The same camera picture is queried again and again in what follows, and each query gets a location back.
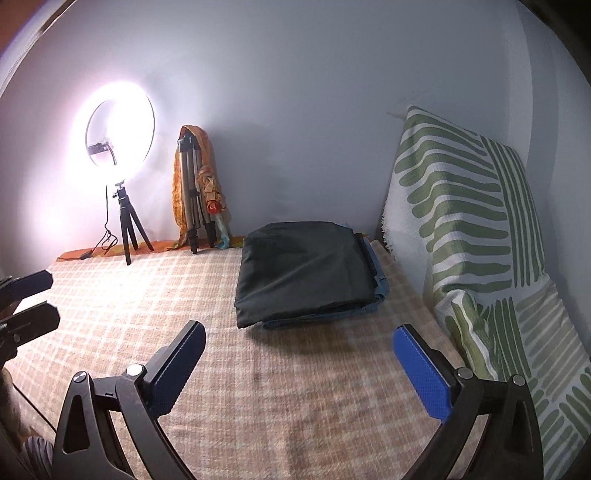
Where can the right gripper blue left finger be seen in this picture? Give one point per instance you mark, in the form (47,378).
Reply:
(143,393)

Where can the white ring light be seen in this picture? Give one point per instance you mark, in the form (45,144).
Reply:
(118,127)

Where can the orange patterned cloth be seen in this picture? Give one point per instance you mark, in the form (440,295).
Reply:
(207,180)

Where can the dark green pants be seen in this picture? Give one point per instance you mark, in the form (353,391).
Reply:
(256,276)

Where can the folded silver black tripod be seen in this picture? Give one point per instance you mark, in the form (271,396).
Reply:
(196,215)

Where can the small black tripod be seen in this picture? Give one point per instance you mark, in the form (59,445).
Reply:
(129,223)

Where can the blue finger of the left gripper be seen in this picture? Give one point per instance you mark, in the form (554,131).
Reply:
(26,326)
(16,289)

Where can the green white leaf pillow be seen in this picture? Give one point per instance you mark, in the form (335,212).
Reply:
(461,221)

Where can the folded blue cloth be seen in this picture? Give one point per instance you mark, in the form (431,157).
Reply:
(325,273)

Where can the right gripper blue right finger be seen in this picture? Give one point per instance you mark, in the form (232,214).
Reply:
(451,395)

